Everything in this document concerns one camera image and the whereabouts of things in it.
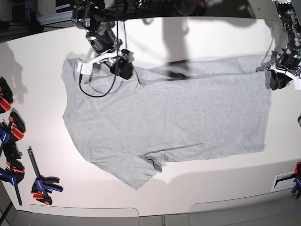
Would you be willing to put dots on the clamp at lower left edge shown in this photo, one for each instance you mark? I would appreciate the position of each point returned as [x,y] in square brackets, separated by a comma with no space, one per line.
[15,171]

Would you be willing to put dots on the grey T-shirt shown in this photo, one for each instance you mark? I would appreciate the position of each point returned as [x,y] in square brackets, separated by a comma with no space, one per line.
[181,111]

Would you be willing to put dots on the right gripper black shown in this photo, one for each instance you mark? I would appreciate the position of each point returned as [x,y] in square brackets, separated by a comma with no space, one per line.
[121,67]

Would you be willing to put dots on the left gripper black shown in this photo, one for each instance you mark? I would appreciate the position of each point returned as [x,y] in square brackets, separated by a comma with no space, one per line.
[278,80]

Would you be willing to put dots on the bar clamp on table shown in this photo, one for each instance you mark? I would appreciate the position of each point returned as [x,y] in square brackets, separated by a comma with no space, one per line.
[43,186]

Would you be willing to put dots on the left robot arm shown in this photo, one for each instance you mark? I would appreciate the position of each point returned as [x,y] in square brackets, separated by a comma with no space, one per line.
[289,12]

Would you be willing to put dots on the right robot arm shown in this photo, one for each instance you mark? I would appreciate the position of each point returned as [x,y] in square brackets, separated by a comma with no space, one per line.
[91,15]

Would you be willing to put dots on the clamp at middle left edge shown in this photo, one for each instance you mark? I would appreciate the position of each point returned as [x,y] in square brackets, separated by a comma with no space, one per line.
[9,135]

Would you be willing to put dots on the dark object at right edge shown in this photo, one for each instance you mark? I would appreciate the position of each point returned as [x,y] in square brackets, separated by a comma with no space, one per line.
[299,121]

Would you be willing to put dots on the aluminium rail behind table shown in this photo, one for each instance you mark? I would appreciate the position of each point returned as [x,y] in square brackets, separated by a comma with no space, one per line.
[55,18]

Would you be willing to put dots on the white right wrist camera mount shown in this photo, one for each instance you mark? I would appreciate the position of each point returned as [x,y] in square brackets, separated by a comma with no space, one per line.
[109,58]

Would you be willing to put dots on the clamp at upper left edge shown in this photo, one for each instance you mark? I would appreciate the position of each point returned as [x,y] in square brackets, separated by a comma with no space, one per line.
[6,96]

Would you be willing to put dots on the blue clamp at right edge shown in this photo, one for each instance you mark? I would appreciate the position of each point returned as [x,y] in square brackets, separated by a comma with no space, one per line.
[297,181]

